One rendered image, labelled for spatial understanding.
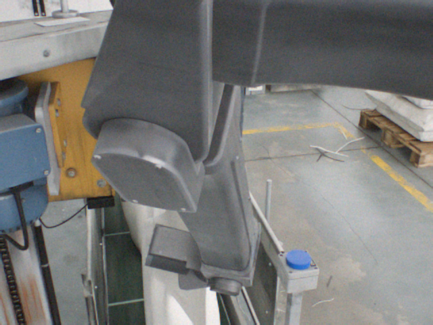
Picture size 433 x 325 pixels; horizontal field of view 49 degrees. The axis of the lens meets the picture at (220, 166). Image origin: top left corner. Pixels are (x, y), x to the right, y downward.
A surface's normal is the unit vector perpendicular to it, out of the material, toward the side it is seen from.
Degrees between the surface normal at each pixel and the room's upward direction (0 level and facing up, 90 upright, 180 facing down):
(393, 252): 0
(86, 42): 90
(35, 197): 91
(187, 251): 42
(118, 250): 0
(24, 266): 90
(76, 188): 90
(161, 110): 129
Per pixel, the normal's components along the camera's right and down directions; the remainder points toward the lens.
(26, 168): 0.63, 0.37
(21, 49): 0.79, 0.29
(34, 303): 0.23, 0.45
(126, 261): 0.00, -0.88
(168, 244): 0.12, -0.35
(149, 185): -0.20, 0.91
